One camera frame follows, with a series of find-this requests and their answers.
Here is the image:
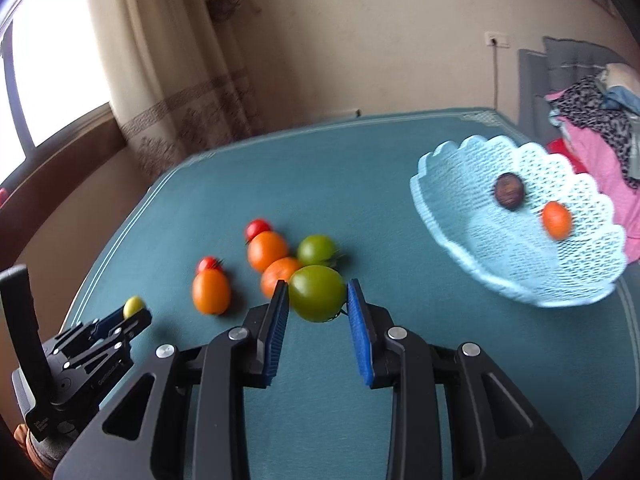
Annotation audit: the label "person's left forearm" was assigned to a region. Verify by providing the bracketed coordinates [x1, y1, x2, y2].
[14, 424, 73, 478]

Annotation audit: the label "light blue lattice basket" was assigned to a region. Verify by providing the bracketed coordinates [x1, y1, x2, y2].
[409, 135, 628, 308]

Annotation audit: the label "beige patterned curtain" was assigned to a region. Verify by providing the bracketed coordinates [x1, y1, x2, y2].
[85, 0, 266, 181]

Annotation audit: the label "white cloth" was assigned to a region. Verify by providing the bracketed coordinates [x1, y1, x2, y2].
[597, 62, 640, 88]

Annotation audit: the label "dark purple passion fruit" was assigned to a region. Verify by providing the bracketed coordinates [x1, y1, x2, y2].
[493, 172, 525, 210]

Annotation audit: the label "grey sofa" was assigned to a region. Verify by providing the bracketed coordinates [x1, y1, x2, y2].
[517, 49, 556, 141]

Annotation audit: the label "red pillow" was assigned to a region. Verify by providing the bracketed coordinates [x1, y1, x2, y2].
[546, 137, 588, 175]

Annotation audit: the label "grey quilted cushion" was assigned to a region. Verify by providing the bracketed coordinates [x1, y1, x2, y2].
[542, 36, 621, 93]

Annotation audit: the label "small green tomato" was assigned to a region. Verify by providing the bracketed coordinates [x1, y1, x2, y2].
[297, 234, 337, 267]

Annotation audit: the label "leopard print garment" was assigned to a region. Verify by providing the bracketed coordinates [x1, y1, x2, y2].
[549, 76, 640, 188]

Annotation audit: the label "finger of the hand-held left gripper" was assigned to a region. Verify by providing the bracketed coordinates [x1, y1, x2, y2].
[54, 307, 127, 357]
[62, 308, 153, 387]

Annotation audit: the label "mandarin orange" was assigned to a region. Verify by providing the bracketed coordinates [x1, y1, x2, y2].
[260, 256, 302, 298]
[542, 201, 573, 240]

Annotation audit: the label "pile of clothes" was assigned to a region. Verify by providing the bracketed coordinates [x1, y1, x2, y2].
[545, 91, 640, 263]

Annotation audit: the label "smooth orange fruit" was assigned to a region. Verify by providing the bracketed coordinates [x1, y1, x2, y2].
[247, 231, 291, 272]
[192, 269, 232, 316]

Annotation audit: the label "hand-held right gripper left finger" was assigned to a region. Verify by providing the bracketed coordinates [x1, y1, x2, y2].
[52, 280, 291, 480]

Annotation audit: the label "blue jeans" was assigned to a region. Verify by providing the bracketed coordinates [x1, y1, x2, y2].
[602, 85, 640, 111]

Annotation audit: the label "window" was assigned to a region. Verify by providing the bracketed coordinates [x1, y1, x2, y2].
[0, 0, 113, 181]

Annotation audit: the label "large green tomato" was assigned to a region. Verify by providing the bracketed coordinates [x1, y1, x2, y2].
[288, 265, 347, 323]

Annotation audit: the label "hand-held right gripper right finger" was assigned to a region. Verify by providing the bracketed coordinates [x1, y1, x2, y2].
[346, 278, 583, 480]

